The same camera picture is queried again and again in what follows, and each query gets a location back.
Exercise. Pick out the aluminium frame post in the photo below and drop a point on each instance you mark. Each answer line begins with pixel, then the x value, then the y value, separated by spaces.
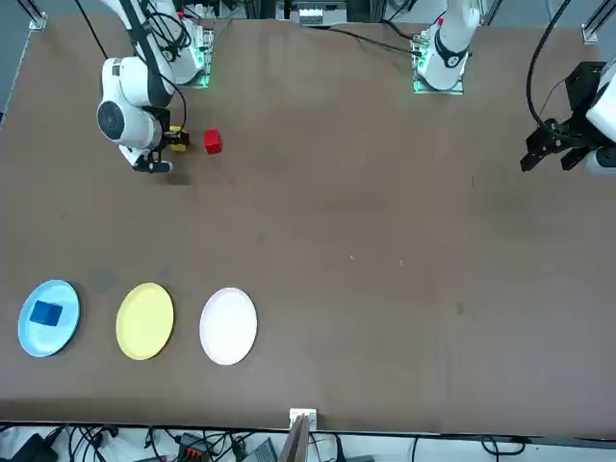
pixel 296 443
pixel 38 21
pixel 591 31

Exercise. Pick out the blue cube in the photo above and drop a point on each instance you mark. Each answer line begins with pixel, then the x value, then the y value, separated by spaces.
pixel 45 313

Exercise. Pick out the blue plate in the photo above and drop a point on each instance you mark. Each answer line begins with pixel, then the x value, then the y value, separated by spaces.
pixel 53 341

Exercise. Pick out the white power strip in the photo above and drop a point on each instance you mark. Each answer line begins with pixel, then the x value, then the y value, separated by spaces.
pixel 312 14

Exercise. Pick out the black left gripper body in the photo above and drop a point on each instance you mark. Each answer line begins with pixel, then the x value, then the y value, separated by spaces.
pixel 582 91

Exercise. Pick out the black power adapter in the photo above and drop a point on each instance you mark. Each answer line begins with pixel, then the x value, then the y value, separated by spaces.
pixel 29 447

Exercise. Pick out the red cube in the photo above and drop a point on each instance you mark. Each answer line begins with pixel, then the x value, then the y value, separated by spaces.
pixel 213 141

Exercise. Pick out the yellow cube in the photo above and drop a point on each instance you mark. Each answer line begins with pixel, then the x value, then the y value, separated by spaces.
pixel 178 148

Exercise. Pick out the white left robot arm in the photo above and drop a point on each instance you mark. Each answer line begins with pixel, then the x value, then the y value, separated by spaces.
pixel 450 53

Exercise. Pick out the yellow plate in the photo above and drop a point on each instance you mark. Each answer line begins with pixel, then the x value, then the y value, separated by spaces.
pixel 144 321

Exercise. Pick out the red and black hub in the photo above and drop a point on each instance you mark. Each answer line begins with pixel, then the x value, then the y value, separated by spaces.
pixel 192 452

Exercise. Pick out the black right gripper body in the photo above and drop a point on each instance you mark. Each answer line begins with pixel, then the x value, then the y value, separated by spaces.
pixel 162 120

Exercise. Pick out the white plate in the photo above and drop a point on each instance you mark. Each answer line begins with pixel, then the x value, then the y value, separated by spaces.
pixel 228 326

